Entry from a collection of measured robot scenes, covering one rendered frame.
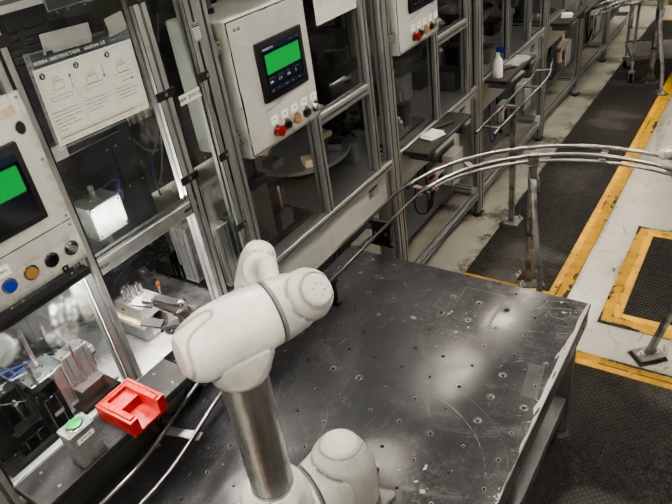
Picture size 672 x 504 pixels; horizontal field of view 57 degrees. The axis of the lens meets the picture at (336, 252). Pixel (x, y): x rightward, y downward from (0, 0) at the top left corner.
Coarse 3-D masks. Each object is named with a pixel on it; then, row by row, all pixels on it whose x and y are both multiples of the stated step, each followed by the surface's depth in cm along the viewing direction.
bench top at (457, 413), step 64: (384, 256) 272; (320, 320) 240; (384, 320) 235; (448, 320) 230; (512, 320) 225; (576, 320) 221; (320, 384) 211; (384, 384) 207; (448, 384) 203; (512, 384) 200; (192, 448) 195; (384, 448) 185; (448, 448) 182; (512, 448) 179
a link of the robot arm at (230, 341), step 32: (256, 288) 117; (192, 320) 113; (224, 320) 111; (256, 320) 113; (192, 352) 110; (224, 352) 110; (256, 352) 114; (224, 384) 116; (256, 384) 119; (256, 416) 125; (256, 448) 131; (256, 480) 138; (288, 480) 142
